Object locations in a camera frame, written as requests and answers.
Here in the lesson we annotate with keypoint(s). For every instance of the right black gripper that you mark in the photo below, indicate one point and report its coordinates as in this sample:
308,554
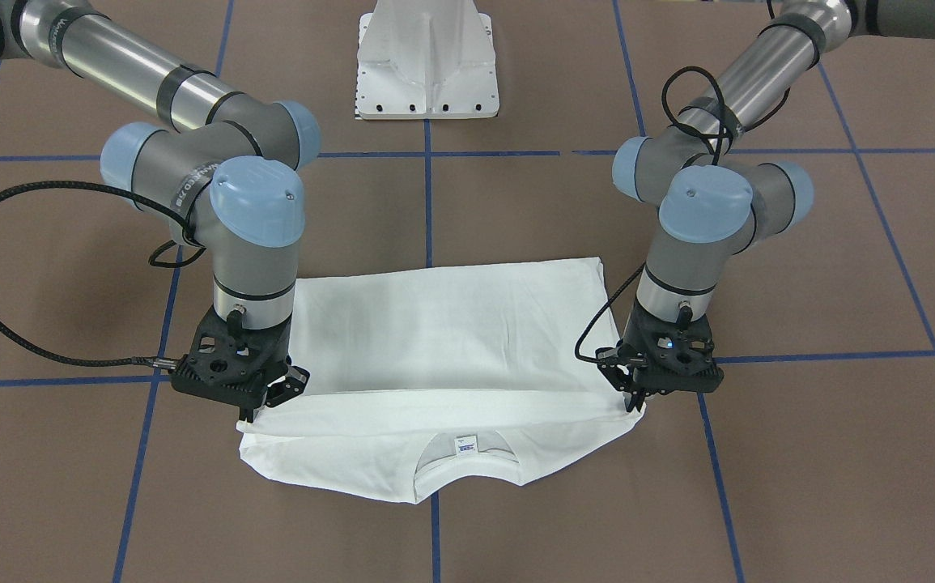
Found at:
292,382

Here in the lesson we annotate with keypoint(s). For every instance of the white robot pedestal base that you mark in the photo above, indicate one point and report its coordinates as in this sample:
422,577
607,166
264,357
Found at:
426,61

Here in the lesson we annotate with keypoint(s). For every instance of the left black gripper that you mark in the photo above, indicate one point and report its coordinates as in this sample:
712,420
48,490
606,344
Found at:
620,369

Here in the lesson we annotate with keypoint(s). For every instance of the white long-sleeve printed shirt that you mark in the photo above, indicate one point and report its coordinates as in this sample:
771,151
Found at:
423,377

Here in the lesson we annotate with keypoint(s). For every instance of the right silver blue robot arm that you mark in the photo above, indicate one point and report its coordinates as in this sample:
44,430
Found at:
221,168

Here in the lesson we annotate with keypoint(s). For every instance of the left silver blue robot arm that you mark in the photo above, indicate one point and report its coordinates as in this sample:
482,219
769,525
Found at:
710,208

